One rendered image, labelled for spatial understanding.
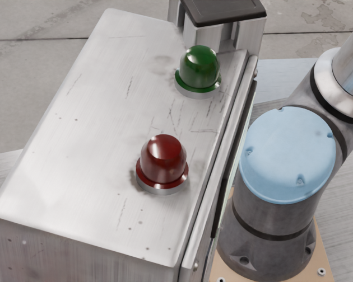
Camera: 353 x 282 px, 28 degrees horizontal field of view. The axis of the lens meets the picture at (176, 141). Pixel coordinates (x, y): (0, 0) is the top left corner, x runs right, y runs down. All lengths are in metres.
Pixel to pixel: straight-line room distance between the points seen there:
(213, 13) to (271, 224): 0.57
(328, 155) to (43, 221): 0.60
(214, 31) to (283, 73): 1.00
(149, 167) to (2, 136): 2.06
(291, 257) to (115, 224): 0.69
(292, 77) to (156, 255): 1.10
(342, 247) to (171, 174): 0.84
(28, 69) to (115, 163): 2.26
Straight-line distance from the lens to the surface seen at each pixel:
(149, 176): 0.33
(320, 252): 1.08
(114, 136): 0.36
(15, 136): 2.37
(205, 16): 0.40
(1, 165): 1.20
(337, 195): 1.21
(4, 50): 2.69
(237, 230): 0.99
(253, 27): 0.41
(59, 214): 0.33
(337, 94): 0.94
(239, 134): 0.39
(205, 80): 0.38
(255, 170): 0.88
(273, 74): 1.39
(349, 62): 0.91
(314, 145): 0.89
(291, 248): 0.99
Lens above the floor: 1.74
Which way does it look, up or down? 48 degrees down
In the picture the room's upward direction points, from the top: 7 degrees clockwise
